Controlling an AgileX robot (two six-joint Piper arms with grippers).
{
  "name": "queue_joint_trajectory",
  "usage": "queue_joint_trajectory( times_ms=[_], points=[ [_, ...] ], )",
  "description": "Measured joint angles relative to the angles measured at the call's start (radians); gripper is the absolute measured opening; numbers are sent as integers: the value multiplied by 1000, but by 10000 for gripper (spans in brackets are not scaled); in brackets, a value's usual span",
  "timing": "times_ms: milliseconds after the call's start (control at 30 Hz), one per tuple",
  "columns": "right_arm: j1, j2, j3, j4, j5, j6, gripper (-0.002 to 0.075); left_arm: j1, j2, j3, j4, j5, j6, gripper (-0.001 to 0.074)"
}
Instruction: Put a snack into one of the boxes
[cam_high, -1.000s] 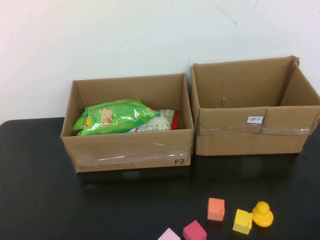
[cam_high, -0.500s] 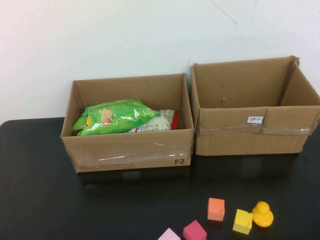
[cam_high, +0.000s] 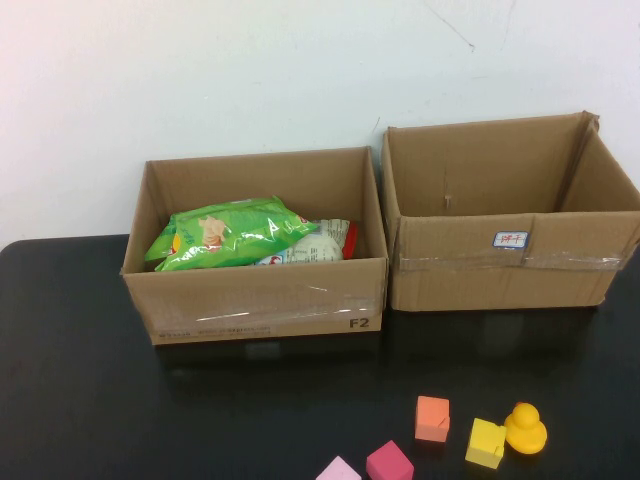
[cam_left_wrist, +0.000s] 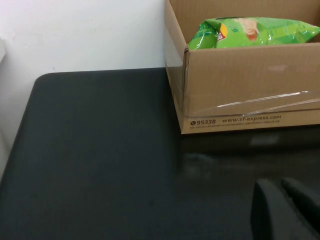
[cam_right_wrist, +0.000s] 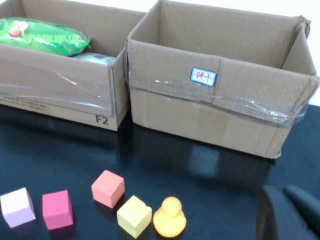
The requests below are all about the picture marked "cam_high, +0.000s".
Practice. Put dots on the green potato chips bag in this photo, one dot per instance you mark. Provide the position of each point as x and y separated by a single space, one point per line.
225 240

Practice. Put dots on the red and white snack bag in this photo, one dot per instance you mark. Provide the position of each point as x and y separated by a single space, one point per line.
325 245

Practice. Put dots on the cardboard box with F2 print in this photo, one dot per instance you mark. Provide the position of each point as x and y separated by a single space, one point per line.
250 300

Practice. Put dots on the cardboard box with white label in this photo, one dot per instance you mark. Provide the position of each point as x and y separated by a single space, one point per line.
450 285

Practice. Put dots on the white blue label sticker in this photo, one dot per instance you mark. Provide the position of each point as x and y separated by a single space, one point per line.
511 239

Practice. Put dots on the orange foam cube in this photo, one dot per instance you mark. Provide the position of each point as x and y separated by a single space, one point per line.
431 417

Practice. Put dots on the light pink foam cube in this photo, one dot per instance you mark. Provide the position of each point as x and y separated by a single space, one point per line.
339 471

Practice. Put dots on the magenta foam cube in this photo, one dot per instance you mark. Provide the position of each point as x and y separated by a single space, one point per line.
390 462

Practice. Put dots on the yellow foam cube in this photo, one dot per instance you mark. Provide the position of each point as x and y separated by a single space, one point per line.
485 442

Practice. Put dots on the yellow rubber duck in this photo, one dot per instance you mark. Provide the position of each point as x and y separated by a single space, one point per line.
525 432

